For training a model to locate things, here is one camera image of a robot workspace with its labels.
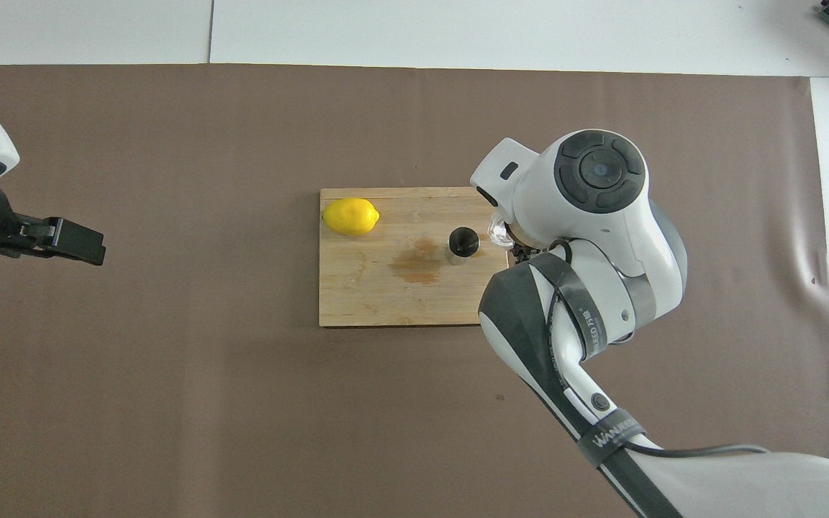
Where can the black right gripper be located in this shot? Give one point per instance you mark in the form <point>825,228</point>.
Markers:
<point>521,252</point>

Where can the small clear glass cup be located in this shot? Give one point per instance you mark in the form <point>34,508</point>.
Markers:
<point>497,232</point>

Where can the steel double jigger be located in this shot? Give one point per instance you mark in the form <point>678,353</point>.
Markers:
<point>463,243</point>

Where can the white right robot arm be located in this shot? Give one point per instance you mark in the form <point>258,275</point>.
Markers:
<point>601,216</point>

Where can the wooden cutting board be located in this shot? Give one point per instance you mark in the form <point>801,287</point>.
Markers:
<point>371,288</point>

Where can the yellow lemon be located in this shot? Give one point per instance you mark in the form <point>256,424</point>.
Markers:
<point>350,216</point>

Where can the brown paper table mat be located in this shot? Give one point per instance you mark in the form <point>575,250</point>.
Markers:
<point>170,396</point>

